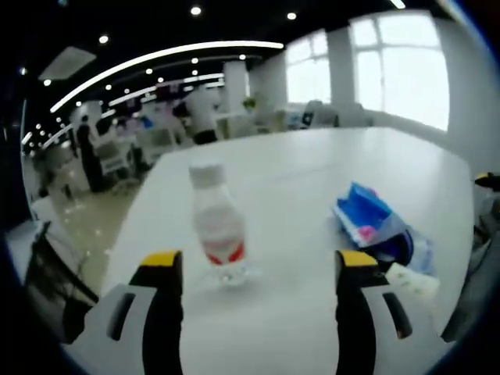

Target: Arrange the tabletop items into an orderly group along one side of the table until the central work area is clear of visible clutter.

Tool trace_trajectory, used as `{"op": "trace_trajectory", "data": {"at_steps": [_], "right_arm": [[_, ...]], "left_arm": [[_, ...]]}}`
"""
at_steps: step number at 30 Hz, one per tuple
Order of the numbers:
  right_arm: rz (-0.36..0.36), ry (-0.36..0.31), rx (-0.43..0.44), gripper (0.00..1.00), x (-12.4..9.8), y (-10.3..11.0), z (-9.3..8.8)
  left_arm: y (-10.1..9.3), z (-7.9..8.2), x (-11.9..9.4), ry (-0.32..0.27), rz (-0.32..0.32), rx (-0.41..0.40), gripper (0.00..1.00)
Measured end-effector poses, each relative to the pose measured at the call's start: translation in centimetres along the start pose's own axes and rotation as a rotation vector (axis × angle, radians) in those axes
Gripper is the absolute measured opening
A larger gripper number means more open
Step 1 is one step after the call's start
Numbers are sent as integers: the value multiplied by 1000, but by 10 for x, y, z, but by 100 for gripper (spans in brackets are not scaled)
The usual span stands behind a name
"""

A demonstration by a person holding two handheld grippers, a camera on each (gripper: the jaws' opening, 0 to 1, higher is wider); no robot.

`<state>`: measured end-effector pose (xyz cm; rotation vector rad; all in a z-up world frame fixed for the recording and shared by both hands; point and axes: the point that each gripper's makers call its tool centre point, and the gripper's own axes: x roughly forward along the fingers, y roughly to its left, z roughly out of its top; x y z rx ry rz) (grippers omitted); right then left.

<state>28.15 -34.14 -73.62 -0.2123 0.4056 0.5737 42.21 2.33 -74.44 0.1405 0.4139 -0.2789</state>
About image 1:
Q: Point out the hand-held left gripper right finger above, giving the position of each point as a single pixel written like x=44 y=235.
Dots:
x=351 y=312

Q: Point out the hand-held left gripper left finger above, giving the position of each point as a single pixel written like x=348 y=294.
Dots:
x=164 y=312

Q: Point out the blue tissue packet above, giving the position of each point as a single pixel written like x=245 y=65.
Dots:
x=363 y=211

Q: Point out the clear water bottle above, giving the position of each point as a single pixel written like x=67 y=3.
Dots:
x=218 y=218

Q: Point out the grey mesh chair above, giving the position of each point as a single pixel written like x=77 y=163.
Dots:
x=468 y=308

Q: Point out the window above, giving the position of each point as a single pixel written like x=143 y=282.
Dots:
x=308 y=74
x=402 y=78

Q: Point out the white table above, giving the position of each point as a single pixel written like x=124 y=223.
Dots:
x=297 y=176

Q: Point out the potted plant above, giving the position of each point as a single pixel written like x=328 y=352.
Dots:
x=250 y=102

